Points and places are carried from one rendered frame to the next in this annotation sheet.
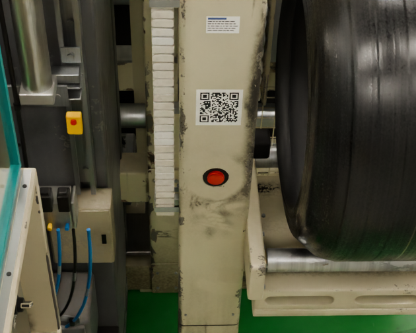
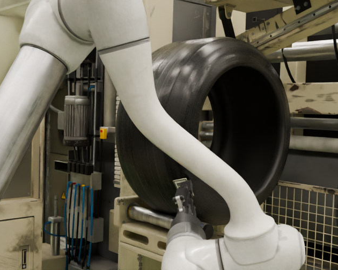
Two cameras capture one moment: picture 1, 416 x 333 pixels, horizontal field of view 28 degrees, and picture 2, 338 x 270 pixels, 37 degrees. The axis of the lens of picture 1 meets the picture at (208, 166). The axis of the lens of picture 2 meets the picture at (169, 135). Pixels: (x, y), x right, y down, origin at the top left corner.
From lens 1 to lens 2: 1.69 m
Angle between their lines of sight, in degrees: 60
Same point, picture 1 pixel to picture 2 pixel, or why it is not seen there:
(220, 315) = not seen: outside the picture
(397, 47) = (158, 54)
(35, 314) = (34, 186)
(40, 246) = (38, 140)
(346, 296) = (153, 239)
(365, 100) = not seen: hidden behind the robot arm
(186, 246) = not seen: hidden behind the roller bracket
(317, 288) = (143, 230)
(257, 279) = (116, 208)
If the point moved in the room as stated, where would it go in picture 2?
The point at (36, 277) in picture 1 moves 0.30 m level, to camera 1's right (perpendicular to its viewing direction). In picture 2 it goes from (36, 159) to (76, 169)
